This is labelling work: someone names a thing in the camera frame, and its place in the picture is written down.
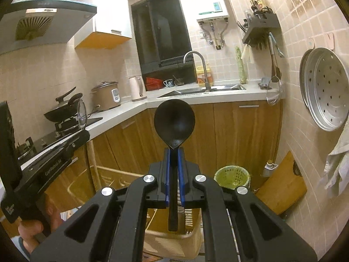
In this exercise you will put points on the stainless steel sink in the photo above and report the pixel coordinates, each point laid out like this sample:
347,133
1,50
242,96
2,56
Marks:
196,91

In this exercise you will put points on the white gas water heater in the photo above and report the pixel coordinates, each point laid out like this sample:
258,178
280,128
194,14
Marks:
205,10

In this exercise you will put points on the white hanging towel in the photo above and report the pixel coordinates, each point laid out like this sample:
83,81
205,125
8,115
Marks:
335,174

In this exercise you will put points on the grey range hood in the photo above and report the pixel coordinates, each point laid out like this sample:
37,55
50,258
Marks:
30,23

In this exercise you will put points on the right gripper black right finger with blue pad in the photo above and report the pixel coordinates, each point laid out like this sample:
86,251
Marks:
190,196

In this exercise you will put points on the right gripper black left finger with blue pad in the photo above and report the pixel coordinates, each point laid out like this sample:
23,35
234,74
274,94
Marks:
159,197

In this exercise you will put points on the woven wicker basket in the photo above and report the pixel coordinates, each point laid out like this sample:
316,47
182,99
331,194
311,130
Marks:
183,244

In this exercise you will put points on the white wall cabinet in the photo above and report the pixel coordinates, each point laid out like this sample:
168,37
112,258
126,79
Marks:
108,28

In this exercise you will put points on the yellow detergent bottle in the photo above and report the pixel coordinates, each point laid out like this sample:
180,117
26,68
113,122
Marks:
200,75

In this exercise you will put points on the wooden cutting board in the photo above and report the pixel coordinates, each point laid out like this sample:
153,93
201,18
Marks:
284,187

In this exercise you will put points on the green plastic waste basket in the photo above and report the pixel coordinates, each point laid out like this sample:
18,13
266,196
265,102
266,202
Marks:
232,177

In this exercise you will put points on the black plastic spoon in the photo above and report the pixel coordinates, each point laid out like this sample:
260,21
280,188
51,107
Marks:
174,121

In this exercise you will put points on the white patterned cup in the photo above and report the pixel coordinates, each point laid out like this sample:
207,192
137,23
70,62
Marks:
169,83

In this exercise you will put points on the black wall utensil rack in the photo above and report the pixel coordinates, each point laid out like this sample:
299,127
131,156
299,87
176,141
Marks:
256,30

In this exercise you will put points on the round metal steamer tray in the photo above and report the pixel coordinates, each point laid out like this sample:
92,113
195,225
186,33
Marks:
326,89

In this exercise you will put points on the dark kitchen window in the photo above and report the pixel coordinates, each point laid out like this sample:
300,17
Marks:
162,40

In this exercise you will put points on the white pink electric kettle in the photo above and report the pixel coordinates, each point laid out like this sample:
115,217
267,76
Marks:
138,92

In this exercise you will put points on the hanging wire strainer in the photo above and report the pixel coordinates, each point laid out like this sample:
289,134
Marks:
273,94

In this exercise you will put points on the beige rice cooker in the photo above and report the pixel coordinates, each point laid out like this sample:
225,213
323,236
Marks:
106,96

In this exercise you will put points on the red container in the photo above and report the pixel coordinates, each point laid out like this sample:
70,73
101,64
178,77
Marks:
153,84

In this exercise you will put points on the person's left hand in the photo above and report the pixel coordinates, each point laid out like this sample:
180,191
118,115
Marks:
28,229

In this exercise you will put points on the black frying pan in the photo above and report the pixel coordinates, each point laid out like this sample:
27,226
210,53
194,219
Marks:
65,108

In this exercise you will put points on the glass pot lid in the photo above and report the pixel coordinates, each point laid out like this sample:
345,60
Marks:
81,114

